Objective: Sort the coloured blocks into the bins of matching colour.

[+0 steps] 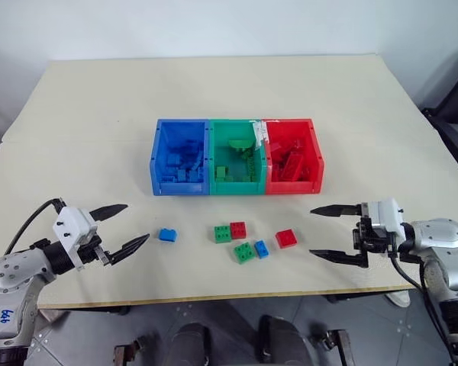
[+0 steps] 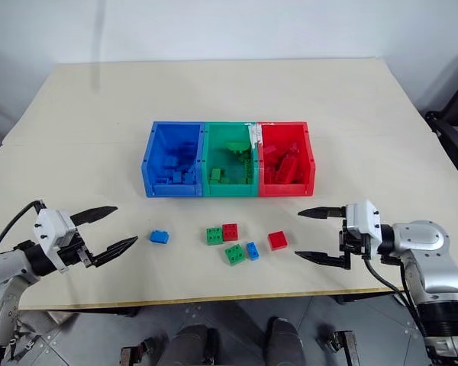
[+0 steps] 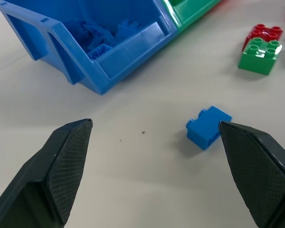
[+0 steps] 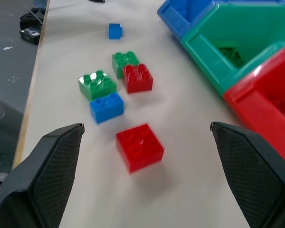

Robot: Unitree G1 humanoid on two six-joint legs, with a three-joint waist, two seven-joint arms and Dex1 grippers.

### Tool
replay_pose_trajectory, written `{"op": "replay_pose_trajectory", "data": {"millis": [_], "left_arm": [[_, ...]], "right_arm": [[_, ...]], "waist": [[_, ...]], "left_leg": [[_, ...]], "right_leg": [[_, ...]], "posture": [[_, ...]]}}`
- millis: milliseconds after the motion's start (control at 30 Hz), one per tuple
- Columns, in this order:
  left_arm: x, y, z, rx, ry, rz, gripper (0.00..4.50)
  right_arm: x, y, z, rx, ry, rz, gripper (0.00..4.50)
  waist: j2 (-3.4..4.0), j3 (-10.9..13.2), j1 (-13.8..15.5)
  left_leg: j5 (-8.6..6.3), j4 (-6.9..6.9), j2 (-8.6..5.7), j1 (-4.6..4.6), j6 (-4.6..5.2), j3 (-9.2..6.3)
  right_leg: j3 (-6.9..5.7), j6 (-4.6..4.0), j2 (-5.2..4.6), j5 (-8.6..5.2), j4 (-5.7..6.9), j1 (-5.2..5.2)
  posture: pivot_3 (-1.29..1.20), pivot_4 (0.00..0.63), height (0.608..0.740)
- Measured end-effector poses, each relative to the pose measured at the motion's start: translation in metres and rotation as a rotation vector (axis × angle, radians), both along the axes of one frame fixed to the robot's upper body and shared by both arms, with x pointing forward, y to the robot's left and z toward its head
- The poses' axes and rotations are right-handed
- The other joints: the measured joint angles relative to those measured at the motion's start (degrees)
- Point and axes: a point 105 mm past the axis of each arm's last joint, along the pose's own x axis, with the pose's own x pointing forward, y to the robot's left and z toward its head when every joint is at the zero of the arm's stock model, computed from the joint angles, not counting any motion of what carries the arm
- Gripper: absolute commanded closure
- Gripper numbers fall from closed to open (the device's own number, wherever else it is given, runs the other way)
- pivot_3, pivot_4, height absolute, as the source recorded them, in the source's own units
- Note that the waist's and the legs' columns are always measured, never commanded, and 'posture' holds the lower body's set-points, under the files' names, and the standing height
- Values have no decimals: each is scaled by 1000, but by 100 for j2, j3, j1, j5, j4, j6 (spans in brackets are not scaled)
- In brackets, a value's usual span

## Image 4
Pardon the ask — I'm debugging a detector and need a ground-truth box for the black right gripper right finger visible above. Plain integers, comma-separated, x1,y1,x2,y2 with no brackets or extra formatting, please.
210,121,285,228

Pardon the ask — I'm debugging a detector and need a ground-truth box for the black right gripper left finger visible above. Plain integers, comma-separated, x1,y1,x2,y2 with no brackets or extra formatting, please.
0,123,85,228

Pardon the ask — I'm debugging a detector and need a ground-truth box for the dark grey rounded object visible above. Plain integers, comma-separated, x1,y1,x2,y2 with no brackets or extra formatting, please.
0,95,24,181

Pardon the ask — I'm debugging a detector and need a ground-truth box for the red plastic storage bin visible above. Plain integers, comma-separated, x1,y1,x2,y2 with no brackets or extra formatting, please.
223,48,285,168

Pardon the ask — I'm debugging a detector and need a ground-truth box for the blue two-stud building brick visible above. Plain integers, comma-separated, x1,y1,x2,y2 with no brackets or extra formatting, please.
89,93,124,124

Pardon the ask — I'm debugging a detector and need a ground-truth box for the red four-stud building brick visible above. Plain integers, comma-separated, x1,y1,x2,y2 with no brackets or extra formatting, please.
115,123,166,174
122,63,154,94

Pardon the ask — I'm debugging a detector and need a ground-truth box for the green four-stud building brick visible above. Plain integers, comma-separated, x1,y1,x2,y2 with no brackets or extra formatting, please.
111,51,140,79
77,70,117,101

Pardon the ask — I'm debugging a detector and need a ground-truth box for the green plastic storage bin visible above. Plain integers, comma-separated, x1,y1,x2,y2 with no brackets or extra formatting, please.
181,3,285,96

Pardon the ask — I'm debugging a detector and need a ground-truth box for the black box with white label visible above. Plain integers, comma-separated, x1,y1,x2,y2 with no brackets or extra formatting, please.
19,8,46,46

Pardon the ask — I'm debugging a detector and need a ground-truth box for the small blue building brick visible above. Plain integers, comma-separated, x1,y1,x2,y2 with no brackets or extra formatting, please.
108,23,124,39

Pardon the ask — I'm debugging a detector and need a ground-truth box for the blue plastic storage bin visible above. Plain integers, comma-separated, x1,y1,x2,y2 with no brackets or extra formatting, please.
157,0,285,45

